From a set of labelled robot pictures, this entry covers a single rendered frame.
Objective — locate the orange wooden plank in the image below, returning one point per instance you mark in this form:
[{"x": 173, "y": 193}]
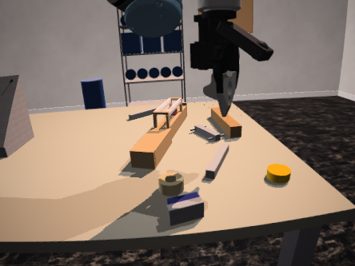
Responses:
[{"x": 231, "y": 127}]

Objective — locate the orange short cylinder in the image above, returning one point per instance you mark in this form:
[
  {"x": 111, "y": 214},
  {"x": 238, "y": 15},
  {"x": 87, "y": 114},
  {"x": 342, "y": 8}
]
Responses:
[{"x": 278, "y": 173}]

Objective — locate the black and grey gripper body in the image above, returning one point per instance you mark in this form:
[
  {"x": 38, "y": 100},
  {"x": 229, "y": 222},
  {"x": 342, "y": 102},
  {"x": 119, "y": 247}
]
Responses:
[{"x": 203, "y": 55}]

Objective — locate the grey bar with cross pins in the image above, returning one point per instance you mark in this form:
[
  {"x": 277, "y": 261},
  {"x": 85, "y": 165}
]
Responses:
[{"x": 212, "y": 135}]

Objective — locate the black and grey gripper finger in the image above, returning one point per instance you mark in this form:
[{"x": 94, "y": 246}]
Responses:
[
  {"x": 233, "y": 78},
  {"x": 218, "y": 87}
]

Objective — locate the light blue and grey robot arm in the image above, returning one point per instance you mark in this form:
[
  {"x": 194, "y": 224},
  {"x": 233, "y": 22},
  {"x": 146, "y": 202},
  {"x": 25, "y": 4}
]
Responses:
[{"x": 157, "y": 18}]

